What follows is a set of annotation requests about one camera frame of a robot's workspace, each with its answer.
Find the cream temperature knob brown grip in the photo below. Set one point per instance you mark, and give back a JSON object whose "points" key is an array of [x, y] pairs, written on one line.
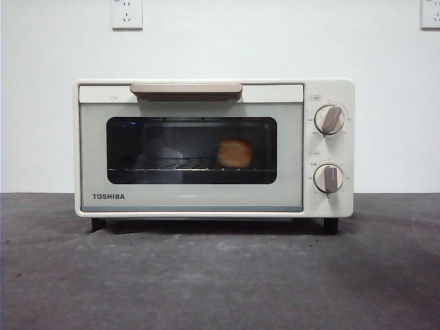
{"points": [[330, 119]]}

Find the golden bread loaf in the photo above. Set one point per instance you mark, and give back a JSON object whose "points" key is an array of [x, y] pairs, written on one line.
{"points": [[235, 153]]}

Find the cream toaster oven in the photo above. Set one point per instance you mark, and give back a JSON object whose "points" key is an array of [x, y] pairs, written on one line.
{"points": [[343, 151]]}

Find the cream timer knob brown grip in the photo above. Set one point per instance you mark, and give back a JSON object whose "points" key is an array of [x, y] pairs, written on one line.
{"points": [[328, 178]]}

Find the white wall socket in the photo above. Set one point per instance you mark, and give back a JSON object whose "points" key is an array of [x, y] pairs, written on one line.
{"points": [[431, 15], [126, 15]]}

